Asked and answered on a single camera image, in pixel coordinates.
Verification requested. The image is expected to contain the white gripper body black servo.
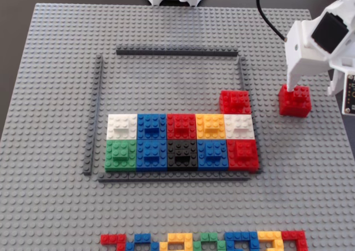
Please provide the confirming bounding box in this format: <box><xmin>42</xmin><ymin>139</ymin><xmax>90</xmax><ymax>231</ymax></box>
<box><xmin>285</xmin><ymin>0</ymin><xmax>355</xmax><ymax>70</ymax></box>

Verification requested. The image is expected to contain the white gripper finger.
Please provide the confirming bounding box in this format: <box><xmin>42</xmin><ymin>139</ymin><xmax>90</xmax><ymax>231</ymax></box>
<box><xmin>286</xmin><ymin>58</ymin><xmax>333</xmax><ymax>93</ymax></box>

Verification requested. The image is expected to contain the red lego cube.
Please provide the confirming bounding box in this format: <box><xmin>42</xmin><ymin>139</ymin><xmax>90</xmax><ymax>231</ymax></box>
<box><xmin>226</xmin><ymin>139</ymin><xmax>261</xmax><ymax>172</ymax></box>
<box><xmin>219</xmin><ymin>90</ymin><xmax>252</xmax><ymax>115</ymax></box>
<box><xmin>278</xmin><ymin>84</ymin><xmax>312</xmax><ymax>118</ymax></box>
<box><xmin>166</xmin><ymin>113</ymin><xmax>197</xmax><ymax>141</ymax></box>

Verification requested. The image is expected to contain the white lego cube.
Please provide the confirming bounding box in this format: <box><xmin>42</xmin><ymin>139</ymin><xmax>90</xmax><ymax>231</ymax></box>
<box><xmin>224</xmin><ymin>114</ymin><xmax>256</xmax><ymax>140</ymax></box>
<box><xmin>106</xmin><ymin>113</ymin><xmax>139</xmax><ymax>141</ymax></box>

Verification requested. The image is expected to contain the yellow lego cube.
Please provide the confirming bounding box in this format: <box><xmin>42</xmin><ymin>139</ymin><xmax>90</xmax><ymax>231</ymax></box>
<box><xmin>195</xmin><ymin>113</ymin><xmax>226</xmax><ymax>140</ymax></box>

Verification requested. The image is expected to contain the blue lego cube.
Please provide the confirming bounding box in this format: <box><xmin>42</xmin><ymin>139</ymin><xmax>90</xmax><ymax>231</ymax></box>
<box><xmin>136</xmin><ymin>139</ymin><xmax>169</xmax><ymax>172</ymax></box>
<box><xmin>136</xmin><ymin>113</ymin><xmax>168</xmax><ymax>141</ymax></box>
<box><xmin>197</xmin><ymin>139</ymin><xmax>230</xmax><ymax>172</ymax></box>

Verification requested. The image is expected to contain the black lego cube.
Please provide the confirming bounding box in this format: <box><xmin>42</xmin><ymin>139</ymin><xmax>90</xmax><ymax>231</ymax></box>
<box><xmin>166</xmin><ymin>139</ymin><xmax>199</xmax><ymax>172</ymax></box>

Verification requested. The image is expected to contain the green lego cube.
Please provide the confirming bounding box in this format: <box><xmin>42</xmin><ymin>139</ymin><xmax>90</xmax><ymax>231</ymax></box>
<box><xmin>104</xmin><ymin>139</ymin><xmax>138</xmax><ymax>172</ymax></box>

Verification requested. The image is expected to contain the dark grey brick bar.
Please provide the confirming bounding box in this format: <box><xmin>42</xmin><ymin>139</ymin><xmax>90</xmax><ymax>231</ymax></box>
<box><xmin>115</xmin><ymin>45</ymin><xmax>240</xmax><ymax>56</ymax></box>
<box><xmin>97</xmin><ymin>171</ymin><xmax>250</xmax><ymax>183</ymax></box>
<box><xmin>83</xmin><ymin>54</ymin><xmax>104</xmax><ymax>176</ymax></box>
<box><xmin>237</xmin><ymin>55</ymin><xmax>263</xmax><ymax>175</ymax></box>

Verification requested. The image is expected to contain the grey studded lego baseplate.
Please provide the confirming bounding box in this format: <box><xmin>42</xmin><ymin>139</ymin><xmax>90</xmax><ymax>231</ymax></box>
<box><xmin>0</xmin><ymin>2</ymin><xmax>355</xmax><ymax>251</ymax></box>

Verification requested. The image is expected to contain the red brick letter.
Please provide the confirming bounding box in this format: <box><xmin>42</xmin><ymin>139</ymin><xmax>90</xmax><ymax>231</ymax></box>
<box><xmin>100</xmin><ymin>234</ymin><xmax>128</xmax><ymax>251</ymax></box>
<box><xmin>281</xmin><ymin>230</ymin><xmax>308</xmax><ymax>251</ymax></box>

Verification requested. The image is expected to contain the yellow brick letter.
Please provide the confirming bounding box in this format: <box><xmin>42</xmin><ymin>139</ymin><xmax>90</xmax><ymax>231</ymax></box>
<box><xmin>159</xmin><ymin>232</ymin><xmax>194</xmax><ymax>251</ymax></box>
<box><xmin>257</xmin><ymin>230</ymin><xmax>283</xmax><ymax>251</ymax></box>

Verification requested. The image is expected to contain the blue brick letter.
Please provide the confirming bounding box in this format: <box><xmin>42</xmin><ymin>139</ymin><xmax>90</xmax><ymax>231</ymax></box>
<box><xmin>224</xmin><ymin>231</ymin><xmax>259</xmax><ymax>251</ymax></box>
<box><xmin>125</xmin><ymin>233</ymin><xmax>161</xmax><ymax>251</ymax></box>

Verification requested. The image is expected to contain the green brick letter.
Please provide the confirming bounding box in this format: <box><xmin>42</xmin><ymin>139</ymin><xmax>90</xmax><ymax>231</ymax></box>
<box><xmin>192</xmin><ymin>232</ymin><xmax>227</xmax><ymax>251</ymax></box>

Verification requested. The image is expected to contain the wrist camera board white mount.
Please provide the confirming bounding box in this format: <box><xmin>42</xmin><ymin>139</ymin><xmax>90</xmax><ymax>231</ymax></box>
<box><xmin>326</xmin><ymin>66</ymin><xmax>355</xmax><ymax>116</ymax></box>

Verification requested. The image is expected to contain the black cable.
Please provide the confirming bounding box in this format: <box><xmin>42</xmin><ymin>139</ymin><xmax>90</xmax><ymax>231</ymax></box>
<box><xmin>256</xmin><ymin>0</ymin><xmax>288</xmax><ymax>42</ymax></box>

